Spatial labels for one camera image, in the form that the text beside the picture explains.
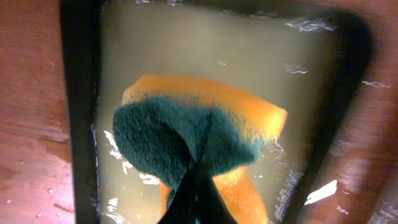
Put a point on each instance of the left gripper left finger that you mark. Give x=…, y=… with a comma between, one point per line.
x=182, y=207

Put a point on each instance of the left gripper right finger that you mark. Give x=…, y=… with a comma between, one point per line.
x=209, y=206

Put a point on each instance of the black soapy water tray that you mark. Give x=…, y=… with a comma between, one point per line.
x=306, y=59

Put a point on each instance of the yellow green sponge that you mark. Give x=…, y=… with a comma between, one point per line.
x=167, y=125

